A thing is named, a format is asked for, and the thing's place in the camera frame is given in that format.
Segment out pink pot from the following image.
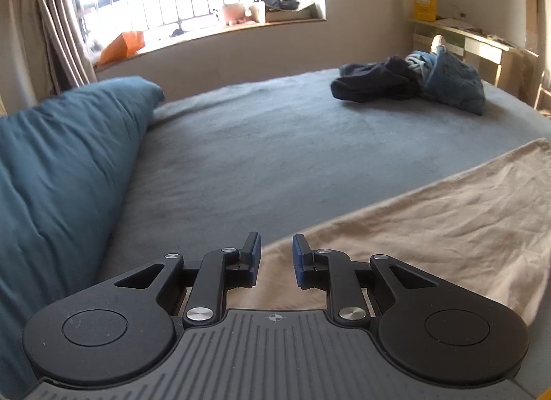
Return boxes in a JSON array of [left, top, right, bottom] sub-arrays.
[[221, 3, 247, 25]]

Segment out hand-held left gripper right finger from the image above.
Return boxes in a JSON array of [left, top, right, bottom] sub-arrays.
[[292, 233, 437, 327]]

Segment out orange bag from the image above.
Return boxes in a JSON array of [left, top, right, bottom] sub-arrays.
[[99, 31, 146, 65]]

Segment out beige curtain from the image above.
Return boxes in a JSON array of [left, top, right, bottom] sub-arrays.
[[19, 0, 97, 95]]

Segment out light grey garment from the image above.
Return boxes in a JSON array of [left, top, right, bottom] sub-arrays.
[[405, 50, 437, 75]]

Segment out cardboard box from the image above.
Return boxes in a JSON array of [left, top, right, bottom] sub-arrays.
[[258, 1, 319, 24]]

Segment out blue jeans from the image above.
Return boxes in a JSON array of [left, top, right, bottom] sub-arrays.
[[419, 49, 487, 116]]

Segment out yellow box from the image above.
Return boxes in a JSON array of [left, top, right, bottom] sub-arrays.
[[413, 0, 437, 22]]

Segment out brown cardboard sheet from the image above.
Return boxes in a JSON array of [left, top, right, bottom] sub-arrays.
[[522, 0, 541, 54]]

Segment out black garment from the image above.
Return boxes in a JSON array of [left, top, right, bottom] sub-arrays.
[[331, 55, 420, 103]]

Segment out beige pants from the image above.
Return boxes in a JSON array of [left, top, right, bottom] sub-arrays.
[[224, 137, 551, 332]]

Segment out wooden desk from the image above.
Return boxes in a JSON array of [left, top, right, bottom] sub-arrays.
[[409, 17, 541, 95]]

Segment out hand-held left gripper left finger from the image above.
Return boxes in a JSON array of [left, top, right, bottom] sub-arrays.
[[114, 231, 262, 327]]

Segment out teal pillow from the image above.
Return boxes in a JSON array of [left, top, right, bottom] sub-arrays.
[[0, 76, 165, 396]]

